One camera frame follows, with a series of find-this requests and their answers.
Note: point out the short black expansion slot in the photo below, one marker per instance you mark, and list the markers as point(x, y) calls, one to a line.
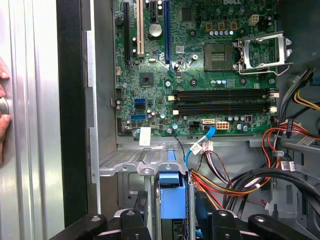
point(153, 10)

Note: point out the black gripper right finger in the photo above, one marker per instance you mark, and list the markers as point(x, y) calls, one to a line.
point(225, 225)

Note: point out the green motherboard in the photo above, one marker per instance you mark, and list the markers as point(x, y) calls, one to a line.
point(160, 75)

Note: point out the long black expansion slot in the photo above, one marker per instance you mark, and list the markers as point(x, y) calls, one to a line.
point(127, 32)

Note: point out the black RAM slot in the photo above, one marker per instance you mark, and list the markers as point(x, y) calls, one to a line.
point(225, 91)
point(225, 105)
point(225, 111)
point(225, 97)

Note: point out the person's bare hand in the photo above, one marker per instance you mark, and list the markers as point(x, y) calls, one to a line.
point(5, 130)

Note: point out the white expansion slot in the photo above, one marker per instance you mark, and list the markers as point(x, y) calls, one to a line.
point(140, 25)

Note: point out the long blue expansion slot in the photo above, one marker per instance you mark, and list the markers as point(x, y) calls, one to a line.
point(167, 30)

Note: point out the white paper tag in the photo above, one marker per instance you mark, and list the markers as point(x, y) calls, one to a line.
point(145, 136)

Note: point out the black square chipset chip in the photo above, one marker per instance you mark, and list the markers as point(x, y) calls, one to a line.
point(146, 79)

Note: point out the silver socket cover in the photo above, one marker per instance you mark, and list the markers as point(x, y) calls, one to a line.
point(265, 36)

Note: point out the silver coin cell battery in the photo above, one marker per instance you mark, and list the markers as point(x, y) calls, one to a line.
point(155, 30)

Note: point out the grey metal disk bay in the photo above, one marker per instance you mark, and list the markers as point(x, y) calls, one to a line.
point(125, 168)

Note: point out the CPU socket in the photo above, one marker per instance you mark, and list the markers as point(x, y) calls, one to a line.
point(217, 57)

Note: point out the black PC case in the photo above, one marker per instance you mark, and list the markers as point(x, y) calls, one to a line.
point(72, 100)

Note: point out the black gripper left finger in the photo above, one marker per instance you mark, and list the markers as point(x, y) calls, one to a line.
point(135, 225)

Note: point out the grey power supply unit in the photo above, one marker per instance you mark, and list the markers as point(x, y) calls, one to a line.
point(300, 30)

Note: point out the small round handheld tool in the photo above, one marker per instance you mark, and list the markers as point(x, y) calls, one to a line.
point(3, 106)

